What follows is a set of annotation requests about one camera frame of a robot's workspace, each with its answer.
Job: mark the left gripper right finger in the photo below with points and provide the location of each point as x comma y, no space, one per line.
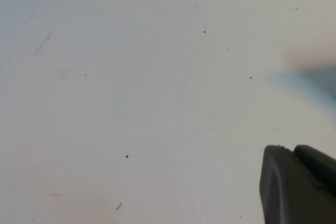
317,163

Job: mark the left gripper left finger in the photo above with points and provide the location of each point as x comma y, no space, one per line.
288,192

